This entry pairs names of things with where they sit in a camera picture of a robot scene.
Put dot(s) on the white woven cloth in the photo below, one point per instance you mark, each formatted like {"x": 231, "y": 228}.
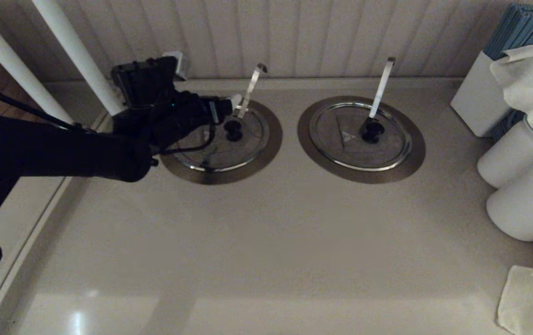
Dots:
{"x": 531, "y": 79}

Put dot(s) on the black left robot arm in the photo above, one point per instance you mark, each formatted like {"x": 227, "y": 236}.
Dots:
{"x": 52, "y": 149}

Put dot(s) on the white metal support pole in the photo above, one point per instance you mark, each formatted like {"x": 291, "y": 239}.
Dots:
{"x": 10, "y": 60}
{"x": 76, "y": 51}

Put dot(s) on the white box holder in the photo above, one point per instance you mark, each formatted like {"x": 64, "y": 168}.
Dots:
{"x": 480, "y": 97}

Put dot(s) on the hinged steel lid black knob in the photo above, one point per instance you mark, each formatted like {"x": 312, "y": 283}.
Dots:
{"x": 243, "y": 149}
{"x": 336, "y": 149}

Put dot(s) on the white cylindrical container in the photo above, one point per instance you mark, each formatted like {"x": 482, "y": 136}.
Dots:
{"x": 510, "y": 158}
{"x": 524, "y": 209}

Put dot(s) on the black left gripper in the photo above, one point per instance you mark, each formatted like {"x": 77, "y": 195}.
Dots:
{"x": 173, "y": 116}

